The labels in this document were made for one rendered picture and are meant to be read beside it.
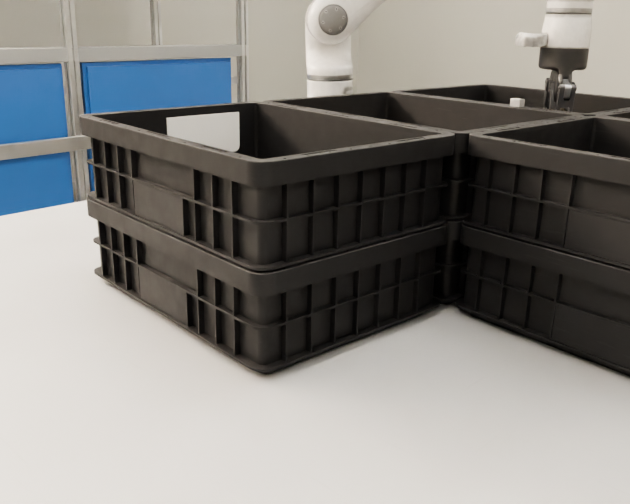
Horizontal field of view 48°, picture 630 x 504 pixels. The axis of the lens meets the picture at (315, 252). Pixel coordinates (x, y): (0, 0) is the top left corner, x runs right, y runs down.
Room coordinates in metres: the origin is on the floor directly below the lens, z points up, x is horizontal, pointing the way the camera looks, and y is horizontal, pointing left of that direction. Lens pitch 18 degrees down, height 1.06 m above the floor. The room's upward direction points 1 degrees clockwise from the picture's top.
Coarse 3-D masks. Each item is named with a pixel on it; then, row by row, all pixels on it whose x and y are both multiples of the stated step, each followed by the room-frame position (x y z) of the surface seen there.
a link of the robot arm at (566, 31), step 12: (552, 24) 1.16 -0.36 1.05; (564, 24) 1.15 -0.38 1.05; (576, 24) 1.14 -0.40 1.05; (588, 24) 1.15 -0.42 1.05; (516, 36) 1.21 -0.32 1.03; (528, 36) 1.15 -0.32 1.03; (540, 36) 1.16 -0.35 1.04; (552, 36) 1.16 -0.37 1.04; (564, 36) 1.15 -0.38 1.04; (576, 36) 1.14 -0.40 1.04; (588, 36) 1.15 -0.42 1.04; (564, 48) 1.15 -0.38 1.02; (576, 48) 1.14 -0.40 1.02; (588, 48) 1.16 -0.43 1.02
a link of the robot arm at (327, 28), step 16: (320, 0) 1.40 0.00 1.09; (336, 0) 1.39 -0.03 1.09; (352, 0) 1.39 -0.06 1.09; (368, 0) 1.40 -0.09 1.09; (384, 0) 1.41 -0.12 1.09; (320, 16) 1.39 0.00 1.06; (336, 16) 1.39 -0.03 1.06; (352, 16) 1.40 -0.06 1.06; (320, 32) 1.39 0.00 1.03; (336, 32) 1.39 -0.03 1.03; (352, 32) 1.41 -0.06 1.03
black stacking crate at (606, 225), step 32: (576, 128) 0.98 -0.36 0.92; (608, 128) 1.00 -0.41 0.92; (480, 160) 0.83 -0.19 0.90; (480, 192) 0.82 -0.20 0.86; (512, 192) 0.78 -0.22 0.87; (544, 192) 0.76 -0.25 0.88; (576, 192) 0.73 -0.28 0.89; (608, 192) 0.71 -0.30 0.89; (480, 224) 0.81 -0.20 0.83; (512, 224) 0.79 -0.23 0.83; (544, 224) 0.76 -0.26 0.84; (576, 224) 0.72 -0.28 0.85; (608, 224) 0.70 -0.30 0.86; (608, 256) 0.69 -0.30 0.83
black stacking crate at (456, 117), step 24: (384, 96) 1.31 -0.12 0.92; (408, 120) 1.27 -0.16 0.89; (432, 120) 1.23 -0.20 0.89; (456, 120) 1.19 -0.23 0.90; (480, 120) 1.16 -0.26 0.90; (504, 120) 1.12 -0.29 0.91; (528, 120) 1.09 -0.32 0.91; (456, 168) 0.85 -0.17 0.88; (456, 192) 0.85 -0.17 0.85; (456, 216) 0.85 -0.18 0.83
